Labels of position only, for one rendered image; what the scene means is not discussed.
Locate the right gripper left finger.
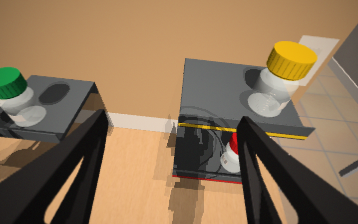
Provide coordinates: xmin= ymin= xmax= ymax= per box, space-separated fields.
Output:
xmin=0 ymin=109 xmax=109 ymax=224

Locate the white bottle with red cap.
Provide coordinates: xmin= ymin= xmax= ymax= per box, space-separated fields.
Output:
xmin=220 ymin=133 xmax=240 ymax=173

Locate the white bottle with yellow cap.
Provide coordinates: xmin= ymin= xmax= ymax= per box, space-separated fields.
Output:
xmin=248 ymin=41 xmax=317 ymax=118

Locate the white bottle with green cap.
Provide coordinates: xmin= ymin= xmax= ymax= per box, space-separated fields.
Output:
xmin=0 ymin=67 xmax=46 ymax=127

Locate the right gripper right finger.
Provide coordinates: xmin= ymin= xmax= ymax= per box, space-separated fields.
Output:
xmin=236 ymin=116 xmax=358 ymax=224

